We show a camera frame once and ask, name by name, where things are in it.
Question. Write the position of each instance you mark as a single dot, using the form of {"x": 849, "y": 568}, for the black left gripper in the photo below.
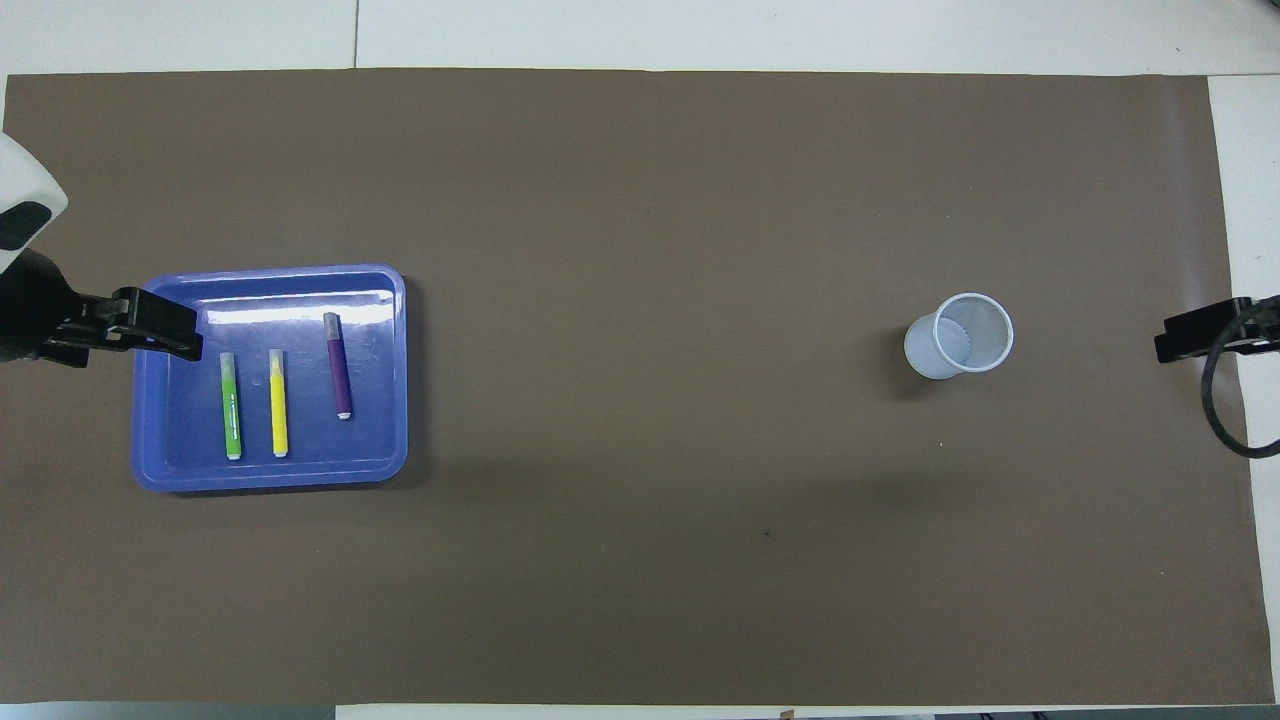
{"x": 35, "y": 315}

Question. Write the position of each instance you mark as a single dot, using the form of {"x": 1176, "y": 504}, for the clear plastic cup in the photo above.
{"x": 925, "y": 350}

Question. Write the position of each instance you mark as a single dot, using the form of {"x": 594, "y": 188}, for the brown table mat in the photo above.
{"x": 640, "y": 500}

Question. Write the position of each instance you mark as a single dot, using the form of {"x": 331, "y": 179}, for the yellow marker pen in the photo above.
{"x": 278, "y": 405}

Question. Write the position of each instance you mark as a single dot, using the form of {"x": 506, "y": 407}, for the green marker pen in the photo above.
{"x": 231, "y": 405}

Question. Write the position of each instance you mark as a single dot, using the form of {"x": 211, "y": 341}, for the purple marker pen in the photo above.
{"x": 338, "y": 365}

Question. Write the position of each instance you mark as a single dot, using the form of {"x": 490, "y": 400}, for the blue plastic tray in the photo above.
{"x": 300, "y": 460}

